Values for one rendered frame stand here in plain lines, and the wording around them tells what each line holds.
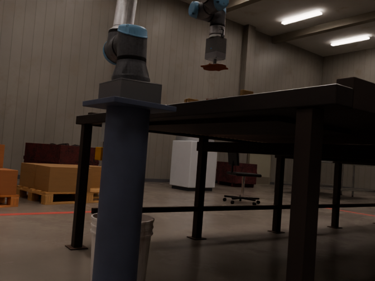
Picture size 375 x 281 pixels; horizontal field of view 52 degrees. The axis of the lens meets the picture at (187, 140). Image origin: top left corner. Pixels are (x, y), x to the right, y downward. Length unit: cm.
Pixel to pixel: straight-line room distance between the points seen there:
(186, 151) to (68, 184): 346
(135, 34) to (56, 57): 724
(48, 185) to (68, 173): 29
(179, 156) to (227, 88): 397
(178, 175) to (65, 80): 316
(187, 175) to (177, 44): 398
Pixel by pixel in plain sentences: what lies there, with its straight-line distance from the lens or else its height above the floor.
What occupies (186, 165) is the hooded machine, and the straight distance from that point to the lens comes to 783.
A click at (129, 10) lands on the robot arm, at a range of 172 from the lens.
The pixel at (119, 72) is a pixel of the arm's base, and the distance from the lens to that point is 150.
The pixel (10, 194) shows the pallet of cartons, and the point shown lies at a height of 13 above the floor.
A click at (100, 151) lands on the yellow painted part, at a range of 238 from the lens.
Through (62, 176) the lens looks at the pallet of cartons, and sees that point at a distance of 491.
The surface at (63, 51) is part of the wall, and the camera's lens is 881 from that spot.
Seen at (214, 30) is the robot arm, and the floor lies 130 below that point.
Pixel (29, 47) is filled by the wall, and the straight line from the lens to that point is 860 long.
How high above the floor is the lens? 68
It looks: 3 degrees up
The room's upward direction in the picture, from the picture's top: 4 degrees clockwise
